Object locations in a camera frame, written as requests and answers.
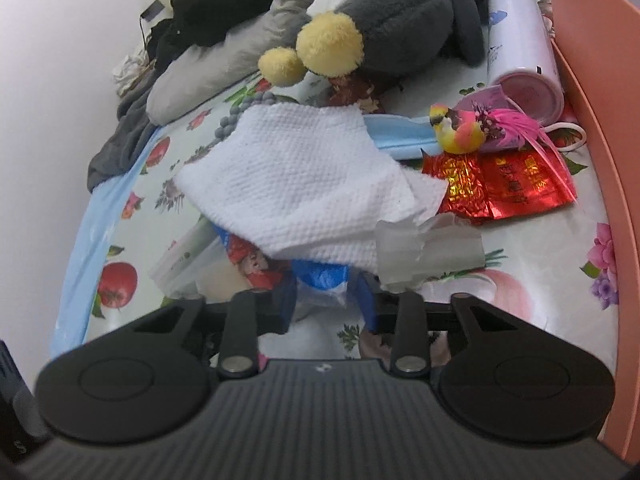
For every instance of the pink face mask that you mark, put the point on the pink face mask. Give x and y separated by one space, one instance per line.
487 100

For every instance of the grey pillow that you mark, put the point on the grey pillow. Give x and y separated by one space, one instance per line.
210 70

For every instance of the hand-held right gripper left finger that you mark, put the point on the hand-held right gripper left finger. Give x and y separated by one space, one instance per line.
287 312

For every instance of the blue red snack packet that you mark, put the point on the blue red snack packet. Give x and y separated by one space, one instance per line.
250 260

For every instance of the white paper towel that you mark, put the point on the white paper towel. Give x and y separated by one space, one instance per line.
300 175

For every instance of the beige crumpled cloth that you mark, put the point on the beige crumpled cloth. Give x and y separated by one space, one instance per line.
130 72

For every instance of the white pink spray can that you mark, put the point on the white pink spray can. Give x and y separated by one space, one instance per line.
515 35

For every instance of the blue face mask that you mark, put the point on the blue face mask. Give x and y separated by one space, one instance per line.
395 135

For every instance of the dark grey cloth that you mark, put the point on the dark grey cloth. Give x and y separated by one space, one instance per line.
120 150

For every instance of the yellow pink toy bird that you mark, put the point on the yellow pink toy bird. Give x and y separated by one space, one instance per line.
457 130

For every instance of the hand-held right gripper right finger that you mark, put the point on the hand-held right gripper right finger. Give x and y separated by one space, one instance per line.
366 305

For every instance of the dark red crumpled wrapper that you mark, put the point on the dark red crumpled wrapper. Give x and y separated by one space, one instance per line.
350 92

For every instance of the light blue cloth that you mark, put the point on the light blue cloth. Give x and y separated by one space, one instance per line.
95 225

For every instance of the floral fruit print tablecloth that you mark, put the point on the floral fruit print tablecloth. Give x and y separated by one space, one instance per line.
525 270

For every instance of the clear plastic piece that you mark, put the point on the clear plastic piece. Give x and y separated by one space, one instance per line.
440 255

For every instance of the red foil packet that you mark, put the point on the red foil packet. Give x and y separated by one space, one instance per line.
460 185
530 180

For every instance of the grey plush toy yellow feet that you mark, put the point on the grey plush toy yellow feet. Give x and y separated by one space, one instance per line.
390 15

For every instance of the clear plastic bag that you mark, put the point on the clear plastic bag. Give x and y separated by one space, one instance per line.
190 265

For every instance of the orange box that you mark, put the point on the orange box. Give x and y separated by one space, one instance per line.
600 60

